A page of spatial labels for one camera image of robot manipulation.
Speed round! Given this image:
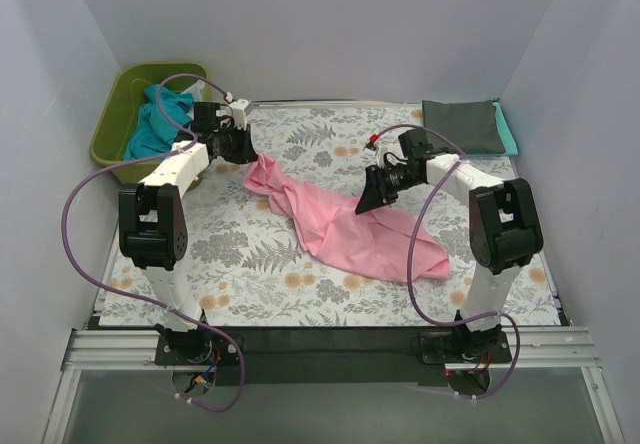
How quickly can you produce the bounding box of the pink t-shirt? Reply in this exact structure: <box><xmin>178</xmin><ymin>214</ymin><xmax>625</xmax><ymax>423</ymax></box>
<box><xmin>243</xmin><ymin>152</ymin><xmax>451</xmax><ymax>286</ymax></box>

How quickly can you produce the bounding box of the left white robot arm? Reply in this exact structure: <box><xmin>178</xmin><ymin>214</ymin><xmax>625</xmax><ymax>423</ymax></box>
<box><xmin>118</xmin><ymin>99</ymin><xmax>257</xmax><ymax>364</ymax></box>

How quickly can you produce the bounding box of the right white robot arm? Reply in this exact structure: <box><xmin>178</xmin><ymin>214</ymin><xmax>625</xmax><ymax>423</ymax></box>
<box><xmin>355</xmin><ymin>124</ymin><xmax>544</xmax><ymax>362</ymax></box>

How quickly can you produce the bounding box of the white garment in bin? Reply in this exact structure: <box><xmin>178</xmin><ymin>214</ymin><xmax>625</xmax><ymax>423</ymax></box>
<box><xmin>182</xmin><ymin>80</ymin><xmax>206</xmax><ymax>102</ymax></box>

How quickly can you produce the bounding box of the teal t-shirt in bin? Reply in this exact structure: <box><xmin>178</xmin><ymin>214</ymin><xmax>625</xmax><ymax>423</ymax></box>
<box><xmin>123</xmin><ymin>84</ymin><xmax>199</xmax><ymax>161</ymax></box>

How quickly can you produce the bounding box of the folded dark grey t-shirt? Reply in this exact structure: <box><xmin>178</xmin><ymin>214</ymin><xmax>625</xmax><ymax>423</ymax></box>
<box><xmin>422</xmin><ymin>100</ymin><xmax>506</xmax><ymax>155</ymax></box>

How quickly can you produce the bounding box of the folded teal t-shirt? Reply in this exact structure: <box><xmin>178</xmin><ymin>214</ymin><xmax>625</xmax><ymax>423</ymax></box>
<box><xmin>493</xmin><ymin>100</ymin><xmax>519</xmax><ymax>157</ymax></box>

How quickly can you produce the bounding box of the green plastic bin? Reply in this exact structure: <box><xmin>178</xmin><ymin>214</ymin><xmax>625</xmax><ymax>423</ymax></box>
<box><xmin>90</xmin><ymin>62</ymin><xmax>208</xmax><ymax>184</ymax></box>

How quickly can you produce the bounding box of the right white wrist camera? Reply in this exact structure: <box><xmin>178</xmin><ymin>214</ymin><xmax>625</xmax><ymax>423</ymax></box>
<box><xmin>364</xmin><ymin>134</ymin><xmax>401</xmax><ymax>168</ymax></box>

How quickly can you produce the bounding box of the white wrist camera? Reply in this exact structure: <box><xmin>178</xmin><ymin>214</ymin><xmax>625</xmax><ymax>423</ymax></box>
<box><xmin>217</xmin><ymin>92</ymin><xmax>252</xmax><ymax>130</ymax></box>
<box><xmin>364</xmin><ymin>134</ymin><xmax>401</xmax><ymax>168</ymax></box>

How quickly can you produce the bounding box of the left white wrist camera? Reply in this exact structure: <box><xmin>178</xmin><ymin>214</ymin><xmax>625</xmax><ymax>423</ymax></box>
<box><xmin>217</xmin><ymin>92</ymin><xmax>252</xmax><ymax>130</ymax></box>

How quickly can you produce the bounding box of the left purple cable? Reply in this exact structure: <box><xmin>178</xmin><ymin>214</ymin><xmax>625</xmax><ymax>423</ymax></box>
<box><xmin>59</xmin><ymin>76</ymin><xmax>247</xmax><ymax>414</ymax></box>

